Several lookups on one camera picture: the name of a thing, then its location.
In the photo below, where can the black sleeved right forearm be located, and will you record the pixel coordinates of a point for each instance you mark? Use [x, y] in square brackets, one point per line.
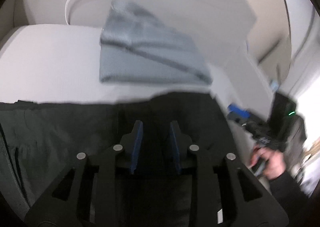
[302, 210]

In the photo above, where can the folded grey garment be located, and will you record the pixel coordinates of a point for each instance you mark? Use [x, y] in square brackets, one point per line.
[136, 47]

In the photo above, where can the black pants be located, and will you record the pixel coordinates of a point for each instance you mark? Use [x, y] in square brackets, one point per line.
[39, 140]

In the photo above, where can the person's right hand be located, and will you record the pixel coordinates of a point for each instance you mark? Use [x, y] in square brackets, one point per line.
[275, 163]

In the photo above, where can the white sofa back cushion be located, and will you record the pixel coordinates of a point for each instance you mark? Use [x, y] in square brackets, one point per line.
[219, 27]

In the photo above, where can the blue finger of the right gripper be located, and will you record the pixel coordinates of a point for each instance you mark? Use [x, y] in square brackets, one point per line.
[236, 111]

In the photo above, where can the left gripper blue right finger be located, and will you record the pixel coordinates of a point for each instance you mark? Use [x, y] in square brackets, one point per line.
[190, 157]

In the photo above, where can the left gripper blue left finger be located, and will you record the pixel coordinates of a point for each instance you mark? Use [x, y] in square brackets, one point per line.
[120, 157]

